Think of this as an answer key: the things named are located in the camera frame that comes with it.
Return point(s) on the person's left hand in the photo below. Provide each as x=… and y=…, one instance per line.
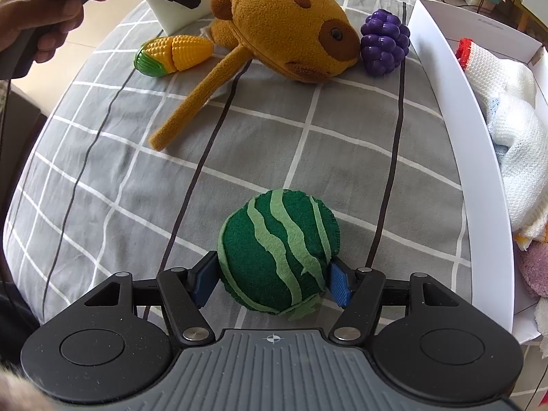
x=64, y=17

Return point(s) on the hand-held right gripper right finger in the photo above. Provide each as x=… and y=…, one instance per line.
x=340, y=286

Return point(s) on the white cardboard box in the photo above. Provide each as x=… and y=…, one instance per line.
x=462, y=137

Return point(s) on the white knit glove red cuff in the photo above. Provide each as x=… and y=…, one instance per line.
x=492, y=68

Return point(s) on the purple plush towel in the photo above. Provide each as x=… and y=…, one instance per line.
x=535, y=269

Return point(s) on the purple toy grapes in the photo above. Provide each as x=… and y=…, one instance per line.
x=385, y=43

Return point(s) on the brown plush capybara toy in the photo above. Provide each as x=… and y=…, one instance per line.
x=282, y=21

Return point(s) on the white foam block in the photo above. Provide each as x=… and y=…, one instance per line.
x=180, y=10

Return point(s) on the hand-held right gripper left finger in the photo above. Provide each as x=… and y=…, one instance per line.
x=204, y=281

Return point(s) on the beige fuzzy cloth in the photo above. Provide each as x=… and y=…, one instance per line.
x=13, y=389

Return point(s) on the white waffle towel yellow trim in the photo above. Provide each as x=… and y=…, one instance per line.
x=533, y=231

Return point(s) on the white and light blue towel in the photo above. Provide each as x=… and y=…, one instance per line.
x=522, y=150

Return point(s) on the toy corn cob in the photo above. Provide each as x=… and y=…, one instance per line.
x=184, y=53

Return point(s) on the green felt watermelon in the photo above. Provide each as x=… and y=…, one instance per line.
x=274, y=252

